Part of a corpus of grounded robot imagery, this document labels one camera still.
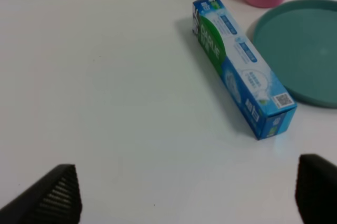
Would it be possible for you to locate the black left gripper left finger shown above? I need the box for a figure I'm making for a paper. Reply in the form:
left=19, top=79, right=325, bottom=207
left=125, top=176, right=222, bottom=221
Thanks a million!
left=1, top=164, right=83, bottom=223

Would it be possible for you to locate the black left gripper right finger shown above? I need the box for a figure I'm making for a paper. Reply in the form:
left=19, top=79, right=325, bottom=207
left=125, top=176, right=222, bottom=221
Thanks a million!
left=295, top=154, right=336, bottom=223

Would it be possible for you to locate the green round plate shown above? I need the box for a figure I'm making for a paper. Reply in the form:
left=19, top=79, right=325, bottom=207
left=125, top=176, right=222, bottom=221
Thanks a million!
left=252, top=0, right=336, bottom=109

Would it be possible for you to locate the blue toothpaste box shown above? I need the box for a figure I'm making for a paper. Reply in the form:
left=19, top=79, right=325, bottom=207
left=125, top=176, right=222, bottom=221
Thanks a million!
left=193, top=0, right=297, bottom=140

